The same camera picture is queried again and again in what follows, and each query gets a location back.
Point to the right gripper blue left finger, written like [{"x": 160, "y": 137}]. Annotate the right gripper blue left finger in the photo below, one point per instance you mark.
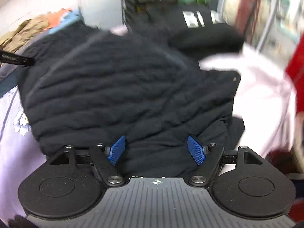
[{"x": 114, "y": 152}]

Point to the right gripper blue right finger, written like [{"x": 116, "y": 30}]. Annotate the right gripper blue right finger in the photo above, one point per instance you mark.
[{"x": 198, "y": 152}]

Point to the black quilted jacket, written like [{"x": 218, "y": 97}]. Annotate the black quilted jacket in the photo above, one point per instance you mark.
[{"x": 89, "y": 86}]

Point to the pink garment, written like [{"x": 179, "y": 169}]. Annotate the pink garment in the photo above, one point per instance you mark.
[{"x": 261, "y": 99}]

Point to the lavender floral bed sheet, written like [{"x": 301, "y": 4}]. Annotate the lavender floral bed sheet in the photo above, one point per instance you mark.
[{"x": 20, "y": 153}]

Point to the black garment with white letters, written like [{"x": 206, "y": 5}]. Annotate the black garment with white letters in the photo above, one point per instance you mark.
[{"x": 194, "y": 30}]

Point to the red garment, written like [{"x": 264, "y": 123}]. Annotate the red garment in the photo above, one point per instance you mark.
[{"x": 295, "y": 70}]

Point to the orange cloth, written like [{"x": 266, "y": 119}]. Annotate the orange cloth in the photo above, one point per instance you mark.
[{"x": 54, "y": 18}]

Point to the khaki jacket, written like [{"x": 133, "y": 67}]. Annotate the khaki jacket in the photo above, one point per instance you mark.
[{"x": 12, "y": 41}]

